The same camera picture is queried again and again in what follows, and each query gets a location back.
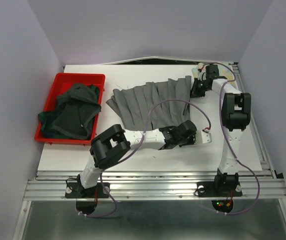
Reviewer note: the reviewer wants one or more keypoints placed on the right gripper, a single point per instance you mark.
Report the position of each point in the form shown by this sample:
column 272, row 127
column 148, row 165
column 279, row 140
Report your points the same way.
column 194, row 92

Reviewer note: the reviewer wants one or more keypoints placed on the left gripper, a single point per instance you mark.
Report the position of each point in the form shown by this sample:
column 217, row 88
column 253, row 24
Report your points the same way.
column 192, row 140

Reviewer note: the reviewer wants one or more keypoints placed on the floral pastel skirt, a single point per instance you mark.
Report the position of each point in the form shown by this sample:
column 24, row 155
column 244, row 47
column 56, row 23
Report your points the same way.
column 224, row 70

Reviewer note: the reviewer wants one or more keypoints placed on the grey skirt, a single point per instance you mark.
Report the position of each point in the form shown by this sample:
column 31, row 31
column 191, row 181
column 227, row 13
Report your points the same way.
column 153, row 105

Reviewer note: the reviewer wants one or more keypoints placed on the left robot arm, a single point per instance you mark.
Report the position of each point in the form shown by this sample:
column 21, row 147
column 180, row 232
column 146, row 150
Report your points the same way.
column 109, row 147

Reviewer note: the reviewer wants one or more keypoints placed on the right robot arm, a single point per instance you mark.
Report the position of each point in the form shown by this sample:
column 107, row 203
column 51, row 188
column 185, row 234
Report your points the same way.
column 235, row 115

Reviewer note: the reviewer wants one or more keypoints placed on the dark charcoal knit skirt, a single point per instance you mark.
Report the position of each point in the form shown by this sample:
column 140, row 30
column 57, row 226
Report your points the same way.
column 78, row 112

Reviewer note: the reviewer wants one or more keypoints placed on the red plastic bin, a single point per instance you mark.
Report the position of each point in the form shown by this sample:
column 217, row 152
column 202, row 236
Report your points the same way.
column 71, row 111

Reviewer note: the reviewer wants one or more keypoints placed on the dark green skirt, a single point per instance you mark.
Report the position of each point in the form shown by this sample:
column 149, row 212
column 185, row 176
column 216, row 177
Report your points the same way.
column 45, row 122

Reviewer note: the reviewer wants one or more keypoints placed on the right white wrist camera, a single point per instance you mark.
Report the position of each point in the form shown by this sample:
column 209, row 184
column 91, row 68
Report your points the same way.
column 201, row 71

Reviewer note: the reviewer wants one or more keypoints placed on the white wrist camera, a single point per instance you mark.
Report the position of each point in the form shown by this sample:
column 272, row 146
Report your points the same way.
column 201, row 71
column 203, row 137

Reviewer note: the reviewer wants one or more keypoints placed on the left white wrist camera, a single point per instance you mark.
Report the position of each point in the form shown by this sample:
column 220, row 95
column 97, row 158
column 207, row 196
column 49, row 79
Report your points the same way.
column 203, row 137

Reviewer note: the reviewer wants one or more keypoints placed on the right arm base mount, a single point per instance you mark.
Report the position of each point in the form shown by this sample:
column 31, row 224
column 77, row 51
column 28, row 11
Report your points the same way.
column 217, row 190

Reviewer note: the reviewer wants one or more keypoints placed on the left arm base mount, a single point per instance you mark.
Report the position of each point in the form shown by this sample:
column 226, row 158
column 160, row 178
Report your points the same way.
column 74, row 190

